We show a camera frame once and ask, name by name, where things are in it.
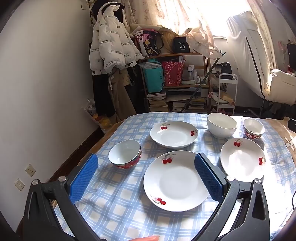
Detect beige coat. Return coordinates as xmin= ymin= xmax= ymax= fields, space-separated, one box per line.
xmin=109 ymin=68 xmax=137 ymax=122

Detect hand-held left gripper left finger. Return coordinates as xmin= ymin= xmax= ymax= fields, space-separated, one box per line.
xmin=23 ymin=153 xmax=102 ymax=241

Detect white trolley cart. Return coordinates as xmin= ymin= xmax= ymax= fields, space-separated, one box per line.
xmin=210 ymin=73 xmax=238 ymax=115

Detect plastic bag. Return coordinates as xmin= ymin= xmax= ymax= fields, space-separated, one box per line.
xmin=87 ymin=98 xmax=111 ymax=132

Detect red patterned bag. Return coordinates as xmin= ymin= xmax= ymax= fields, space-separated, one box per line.
xmin=162 ymin=61 xmax=185 ymax=87

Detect white wall socket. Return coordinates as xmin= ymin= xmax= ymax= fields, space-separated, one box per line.
xmin=25 ymin=164 xmax=36 ymax=177
xmin=14 ymin=178 xmax=25 ymax=191

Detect blue plaid cloth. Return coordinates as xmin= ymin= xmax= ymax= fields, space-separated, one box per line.
xmin=54 ymin=112 xmax=296 ymax=241

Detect wooden shelf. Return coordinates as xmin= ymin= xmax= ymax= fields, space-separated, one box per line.
xmin=139 ymin=53 xmax=211 ymax=113

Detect white cherry print plate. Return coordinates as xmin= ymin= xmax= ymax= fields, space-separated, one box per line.
xmin=220 ymin=138 xmax=266 ymax=183
xmin=150 ymin=121 xmax=199 ymax=149
xmin=143 ymin=151 xmax=210 ymax=212

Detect floral curtain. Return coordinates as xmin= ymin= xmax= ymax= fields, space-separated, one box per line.
xmin=120 ymin=0 xmax=289 ymax=58

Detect red patterned bowl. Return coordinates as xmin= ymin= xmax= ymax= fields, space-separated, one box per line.
xmin=243 ymin=118 xmax=265 ymax=141
xmin=108 ymin=139 xmax=142 ymax=169

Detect black pants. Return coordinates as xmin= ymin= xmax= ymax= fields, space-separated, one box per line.
xmin=92 ymin=72 xmax=116 ymax=118

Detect black box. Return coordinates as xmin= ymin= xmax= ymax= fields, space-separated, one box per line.
xmin=173 ymin=36 xmax=192 ymax=53

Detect black tripod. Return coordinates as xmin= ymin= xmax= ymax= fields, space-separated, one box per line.
xmin=180 ymin=50 xmax=227 ymax=113

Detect teal bag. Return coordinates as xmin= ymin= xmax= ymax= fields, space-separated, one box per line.
xmin=142 ymin=61 xmax=164 ymax=93

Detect white puffer jacket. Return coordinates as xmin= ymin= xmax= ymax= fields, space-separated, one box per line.
xmin=89 ymin=3 xmax=145 ymax=75

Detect large white bowl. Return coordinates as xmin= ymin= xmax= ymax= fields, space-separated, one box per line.
xmin=207 ymin=113 xmax=238 ymax=139

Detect white duvet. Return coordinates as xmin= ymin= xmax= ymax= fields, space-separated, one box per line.
xmin=227 ymin=10 xmax=296 ymax=102

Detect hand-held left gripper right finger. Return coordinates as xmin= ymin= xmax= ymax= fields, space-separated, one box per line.
xmin=192 ymin=152 xmax=271 ymax=241

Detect stack of books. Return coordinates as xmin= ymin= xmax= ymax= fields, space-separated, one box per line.
xmin=145 ymin=91 xmax=208 ymax=113

